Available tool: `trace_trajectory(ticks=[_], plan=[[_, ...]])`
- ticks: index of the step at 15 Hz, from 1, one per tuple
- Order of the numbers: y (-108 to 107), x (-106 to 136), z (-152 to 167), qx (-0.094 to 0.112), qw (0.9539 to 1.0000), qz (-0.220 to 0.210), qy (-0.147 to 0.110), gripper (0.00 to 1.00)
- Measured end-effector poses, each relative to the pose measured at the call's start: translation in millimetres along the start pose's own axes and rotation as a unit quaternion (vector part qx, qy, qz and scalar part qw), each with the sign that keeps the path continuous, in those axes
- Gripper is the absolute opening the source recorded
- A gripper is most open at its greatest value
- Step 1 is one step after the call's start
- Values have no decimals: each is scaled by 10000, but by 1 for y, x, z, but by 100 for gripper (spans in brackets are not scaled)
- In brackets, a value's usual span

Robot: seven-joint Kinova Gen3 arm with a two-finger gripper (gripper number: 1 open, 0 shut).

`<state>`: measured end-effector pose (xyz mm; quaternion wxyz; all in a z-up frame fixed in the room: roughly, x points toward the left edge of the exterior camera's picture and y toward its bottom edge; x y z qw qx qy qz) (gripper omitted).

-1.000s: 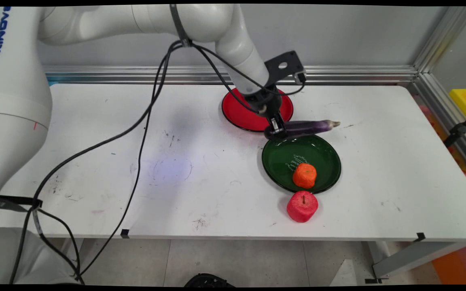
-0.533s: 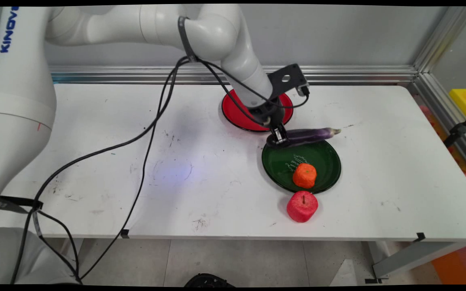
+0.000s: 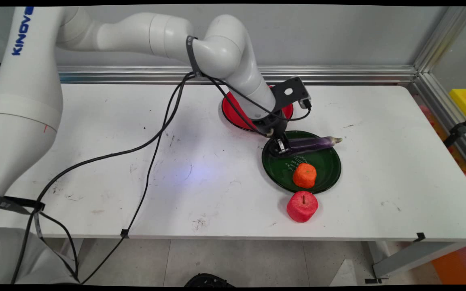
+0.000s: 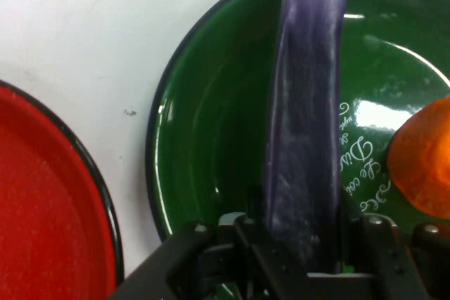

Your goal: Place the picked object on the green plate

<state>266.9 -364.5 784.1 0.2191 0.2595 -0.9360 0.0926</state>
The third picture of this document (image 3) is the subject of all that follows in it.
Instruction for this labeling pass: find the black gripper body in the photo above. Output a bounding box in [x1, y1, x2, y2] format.
[263, 115, 289, 141]

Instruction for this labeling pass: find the purple toy eggplant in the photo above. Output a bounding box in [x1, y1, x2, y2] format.
[284, 136, 343, 156]

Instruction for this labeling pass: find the orange toy tangerine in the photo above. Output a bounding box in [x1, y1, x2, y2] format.
[292, 163, 318, 190]

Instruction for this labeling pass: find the dark green round plate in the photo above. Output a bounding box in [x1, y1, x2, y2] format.
[262, 130, 342, 194]

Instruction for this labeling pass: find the red round plate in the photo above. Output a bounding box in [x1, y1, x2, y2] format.
[221, 85, 294, 132]

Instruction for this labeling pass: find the red toy apple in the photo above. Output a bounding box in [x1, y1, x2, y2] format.
[286, 191, 319, 223]

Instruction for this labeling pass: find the black object on floor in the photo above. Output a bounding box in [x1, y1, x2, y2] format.
[184, 273, 236, 288]

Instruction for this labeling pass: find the grey metal table leg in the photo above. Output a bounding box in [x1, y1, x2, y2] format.
[372, 241, 466, 280]

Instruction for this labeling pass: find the black clamp rod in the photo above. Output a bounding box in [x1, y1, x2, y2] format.
[443, 107, 466, 148]

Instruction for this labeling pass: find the orange box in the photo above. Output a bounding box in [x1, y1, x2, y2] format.
[431, 242, 466, 285]

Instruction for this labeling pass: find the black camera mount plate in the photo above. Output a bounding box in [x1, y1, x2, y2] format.
[271, 76, 313, 110]

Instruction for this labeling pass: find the aluminium frame rail long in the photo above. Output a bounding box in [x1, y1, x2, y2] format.
[0, 65, 419, 85]

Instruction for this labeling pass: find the black velcro strap on forearm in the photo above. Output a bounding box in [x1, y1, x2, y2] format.
[186, 35, 204, 78]

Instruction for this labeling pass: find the black cable with table clip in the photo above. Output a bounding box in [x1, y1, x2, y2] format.
[35, 72, 313, 284]

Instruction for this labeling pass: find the aluminium frame rail short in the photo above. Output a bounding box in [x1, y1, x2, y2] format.
[408, 72, 466, 179]

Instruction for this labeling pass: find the aluminium frame upright post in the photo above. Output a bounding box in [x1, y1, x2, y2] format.
[413, 6, 466, 74]

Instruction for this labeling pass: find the black printed strap on base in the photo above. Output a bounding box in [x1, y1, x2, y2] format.
[0, 192, 46, 215]

